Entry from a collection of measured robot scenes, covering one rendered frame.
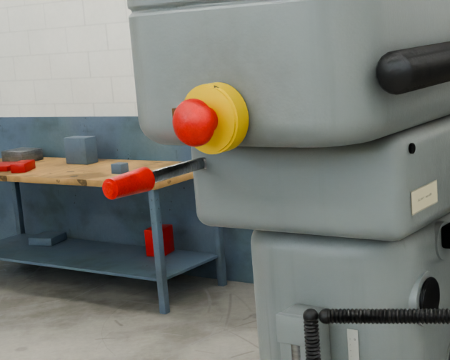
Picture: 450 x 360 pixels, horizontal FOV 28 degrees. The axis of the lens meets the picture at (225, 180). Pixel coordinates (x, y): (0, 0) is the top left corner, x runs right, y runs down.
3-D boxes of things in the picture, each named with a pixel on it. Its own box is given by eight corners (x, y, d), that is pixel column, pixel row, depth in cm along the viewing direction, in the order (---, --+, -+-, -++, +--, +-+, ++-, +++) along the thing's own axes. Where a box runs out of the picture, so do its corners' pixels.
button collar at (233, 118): (239, 155, 75) (233, 83, 74) (183, 153, 78) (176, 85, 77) (252, 151, 76) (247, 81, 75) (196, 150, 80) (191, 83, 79)
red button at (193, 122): (207, 148, 73) (203, 99, 72) (168, 148, 75) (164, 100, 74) (230, 143, 75) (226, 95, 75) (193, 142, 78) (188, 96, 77)
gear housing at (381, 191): (406, 246, 80) (401, 136, 78) (191, 228, 94) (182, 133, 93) (523, 177, 107) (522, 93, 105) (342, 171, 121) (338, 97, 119)
